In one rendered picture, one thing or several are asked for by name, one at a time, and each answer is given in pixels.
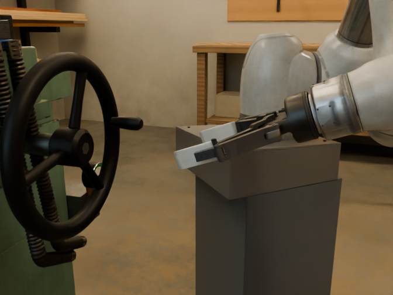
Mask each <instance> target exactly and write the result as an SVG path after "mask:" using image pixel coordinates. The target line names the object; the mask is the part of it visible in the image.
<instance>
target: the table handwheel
mask: <svg viewBox="0 0 393 295"><path fill-rule="evenodd" d="M64 71H75V72H76V75H75V85H74V95H73V103H72V107H71V114H70V121H69V125H68V128H65V127H60V128H57V129H56V130H55V131H54V133H53V134H50V133H39V134H37V135H35V136H32V137H31V138H30V139H28V138H27V137H26V136H25V135H26V129H27V125H28V122H29V118H30V114H31V112H32V109H33V106H34V104H35V102H36V100H37V98H38V96H39V94H40V93H41V91H42V89H43V88H44V87H45V85H46V84H47V83H48V82H49V81H50V80H51V79H52V78H53V77H55V76H56V75H58V74H60V73H62V72H64ZM86 79H87V80H88V81H89V83H90V84H91V85H92V87H93V89H94V91H95V92H96V95H97V97H98V99H99V103H100V105H101V110H102V114H103V119H104V130H105V144H104V155H103V160H102V166H101V170H100V173H99V176H98V175H97V174H96V173H95V171H94V170H93V168H92V166H91V165H90V163H89V161H90V160H91V157H92V155H93V152H94V141H93V138H92V136H91V134H90V133H89V132H88V131H87V130H86V129H80V125H81V114H82V103H83V98H84V90H85V83H86ZM112 117H119V115H118V109H117V106H116V101H115V97H114V95H113V92H112V89H111V86H110V85H109V82H108V80H107V79H106V77H105V75H104V74H103V72H102V71H101V70H100V68H99V67H98V66H97V65H96V64H95V63H94V62H93V61H91V60H90V59H88V58H87V57H85V56H83V55H80V54H78V53H73V52H59V53H54V54H51V55H49V56H47V57H45V58H43V59H41V60H40V61H39V62H37V63H36V64H35V65H34V66H33V67H32V68H31V69H30V70H29V71H28V72H27V73H26V74H25V76H24V77H23V78H22V80H21V81H20V83H19V84H18V86H17V87H16V90H15V92H14V93H13V96H12V98H11V100H10V102H9V105H8V108H7V110H6V114H5V118H4V122H3V126H2V132H1V133H0V172H1V180H2V186H3V189H4V193H5V197H6V200H7V202H8V205H9V207H10V209H11V211H12V213H13V215H14V216H15V218H16V219H17V220H18V222H19V223H20V224H21V226H23V227H24V229H25V230H27V232H29V233H30V234H32V235H33V236H35V237H37V238H39V239H42V240H45V241H63V240H66V239H70V238H72V237H74V236H76V235H78V234H79V233H80V232H82V231H83V230H84V229H85V228H86V227H87V226H88V225H89V224H90V223H91V222H92V221H93V220H94V219H95V217H96V216H97V215H98V213H99V212H100V210H101V208H102V207H103V205H104V203H105V201H106V199H107V197H108V194H109V192H110V190H111V187H112V183H113V180H114V177H115V173H116V168H117V165H118V157H119V146H120V128H117V127H114V126H111V124H110V120H111V118H112ZM24 154H34V155H39V156H48V158H46V159H45V160H44V161H42V162H41V163H40V164H38V165H37V166H35V167H34V168H32V169H31V170H29V171H28V172H27V173H25V170H24ZM56 165H62V166H72V167H80V168H81V170H82V171H83V172H84V173H85V175H86V176H87V177H88V179H89V180H90V182H91V183H92V185H93V186H94V190H93V192H92V194H91V196H90V198H89V199H88V201H87V202H86V204H85V205H84V206H83V207H82V209H81V210H80V211H79V212H78V213H77V214H76V215H75V216H73V217H72V218H70V219H69V220H67V221H64V222H51V221H49V220H47V219H46V218H45V217H43V216H42V215H41V214H40V213H39V212H38V210H37V208H36V207H35V205H34V203H33V201H32V199H31V197H30V194H29V191H28V187H29V186H30V185H31V184H32V183H34V182H35V181H36V180H37V179H39V178H40V177H41V176H42V175H44V174H45V173H46V172H48V171H49V170H50V169H52V168H53V167H55V166H56Z"/></svg>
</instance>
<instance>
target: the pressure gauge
mask: <svg viewBox="0 0 393 295"><path fill-rule="evenodd" d="M89 163H90V165H91V166H92V168H93V170H94V171H95V173H96V174H97V175H99V173H100V170H101V166H102V163H101V162H89ZM82 183H83V185H84V186H85V187H86V191H87V192H88V195H91V194H92V192H93V188H94V186H93V185H92V183H91V182H90V180H89V179H88V177H87V176H86V175H85V173H84V172H83V171H82Z"/></svg>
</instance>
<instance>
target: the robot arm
mask: <svg viewBox="0 0 393 295"><path fill-rule="evenodd" d="M356 110H357V112H356ZM357 113H358V116H357ZM358 117H359V119H358ZM359 120H360V123H361V126H360V123H359ZM361 127H362V130H363V132H364V131H367V132H368V134H369V135H370V136H371V137H372V138H373V139H374V140H375V141H376V142H378V143H379V144H382V145H384V146H388V147H391V148H393V0H349V1H348V3H347V6H346V9H345V12H344V15H343V18H342V21H341V23H340V26H339V28H338V29H337V30H335V31H333V32H332V33H330V34H329V35H327V36H326V39H325V40H324V41H323V43H322V44H321V45H320V46H319V48H318V49H317V51H316V52H309V51H306V50H303V44H302V42H301V41H300V40H299V39H298V38H297V37H296V36H294V35H293V34H292V33H289V32H282V33H267V34H260V35H257V37H256V38H255V39H254V41H253V43H252V44H251V45H250V47H249V49H248V51H247V54H246V56H245V59H244V63H243V68H242V76H241V82H240V116H239V120H237V121H236V122H234V121H233V122H229V123H227V124H223V125H220V126H216V127H214V128H210V129H206V130H204V131H200V132H199V134H200V136H201V139H202V144H199V145H195V146H191V147H188V148H185V149H181V150H178V151H175V152H174V156H175V159H176V161H177V164H178V167H179V169H180V170H182V169H187V168H189V167H194V166H197V165H200V164H205V163H209V162H213V161H216V160H218V162H224V161H225V160H228V159H231V158H233V157H236V156H239V155H242V154H244V153H247V152H250V151H252V150H255V149H258V148H260V147H263V146H265V145H269V144H271V143H275V142H280V141H281V140H295V141H296V142H298V143H302V142H306V141H309V140H314V139H317V138H319V137H320V133H322V134H323V136H324V138H325V139H326V140H332V139H336V138H341V137H343V136H347V135H352V134H357V133H360V132H362V130H361ZM223 148H224V149H225V153H224V151H223Z"/></svg>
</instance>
